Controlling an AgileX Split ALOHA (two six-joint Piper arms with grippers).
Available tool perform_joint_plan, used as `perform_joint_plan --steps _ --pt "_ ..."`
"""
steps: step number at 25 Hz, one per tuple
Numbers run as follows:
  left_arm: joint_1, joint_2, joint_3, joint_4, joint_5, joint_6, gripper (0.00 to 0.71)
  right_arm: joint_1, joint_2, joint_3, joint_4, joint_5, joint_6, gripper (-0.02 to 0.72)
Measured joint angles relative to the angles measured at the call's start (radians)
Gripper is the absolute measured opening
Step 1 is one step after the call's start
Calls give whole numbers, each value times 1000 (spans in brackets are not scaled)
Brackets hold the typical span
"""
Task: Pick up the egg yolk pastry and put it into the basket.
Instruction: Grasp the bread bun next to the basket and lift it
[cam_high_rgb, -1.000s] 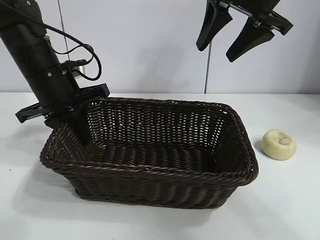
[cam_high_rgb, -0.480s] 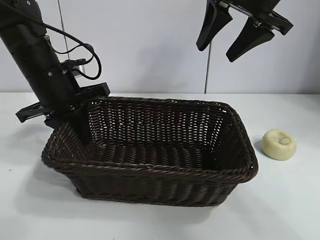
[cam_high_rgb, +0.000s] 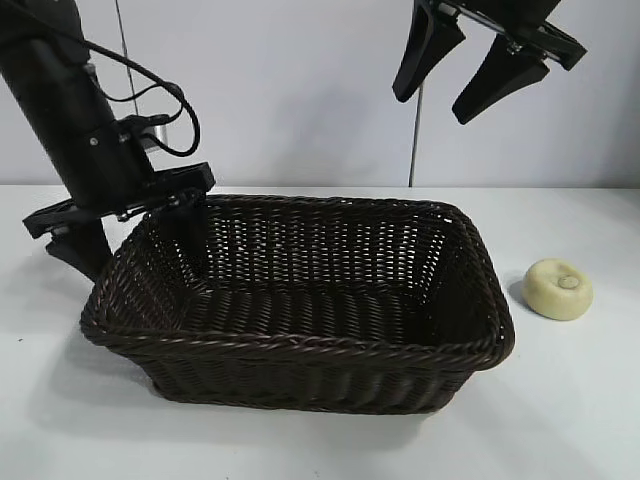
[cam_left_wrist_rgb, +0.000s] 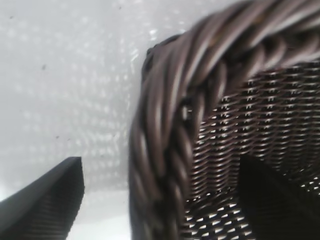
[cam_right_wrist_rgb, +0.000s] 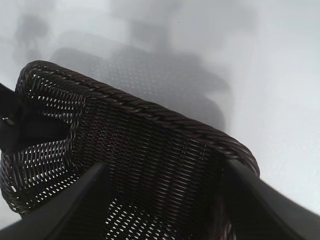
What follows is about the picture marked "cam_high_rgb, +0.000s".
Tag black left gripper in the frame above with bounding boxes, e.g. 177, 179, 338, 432
0, 42, 217, 287

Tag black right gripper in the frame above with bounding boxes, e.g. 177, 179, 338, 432
391, 0, 588, 127

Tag dark brown wicker basket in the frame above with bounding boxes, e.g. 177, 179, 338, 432
79, 193, 516, 416

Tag pale yellow egg yolk pastry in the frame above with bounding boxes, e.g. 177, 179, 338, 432
522, 257, 596, 321

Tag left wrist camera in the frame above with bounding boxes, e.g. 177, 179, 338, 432
117, 113, 172, 154

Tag long black left camera cable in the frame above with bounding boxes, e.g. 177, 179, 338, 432
64, 37, 201, 157

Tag short black left camera cable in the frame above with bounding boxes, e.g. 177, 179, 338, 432
102, 81, 185, 124

